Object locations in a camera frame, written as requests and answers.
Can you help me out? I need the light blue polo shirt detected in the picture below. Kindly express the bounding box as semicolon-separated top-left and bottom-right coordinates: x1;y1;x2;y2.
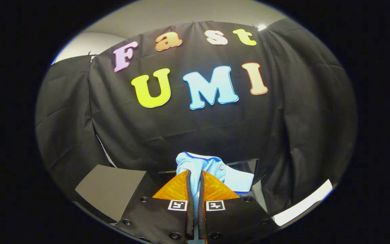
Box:
176;151;255;243

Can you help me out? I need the black backdrop cloth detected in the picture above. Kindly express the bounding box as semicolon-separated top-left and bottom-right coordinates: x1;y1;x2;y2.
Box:
35;19;357;217

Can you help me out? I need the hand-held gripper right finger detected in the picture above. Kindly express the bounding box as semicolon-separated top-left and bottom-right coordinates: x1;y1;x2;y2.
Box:
198;170;278;244

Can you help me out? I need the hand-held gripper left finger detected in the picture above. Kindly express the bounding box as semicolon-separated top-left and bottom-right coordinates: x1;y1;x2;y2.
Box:
115;169;195;244

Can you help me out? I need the grey cabinet with black top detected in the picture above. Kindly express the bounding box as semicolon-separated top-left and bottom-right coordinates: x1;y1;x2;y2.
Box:
75;165;161;223

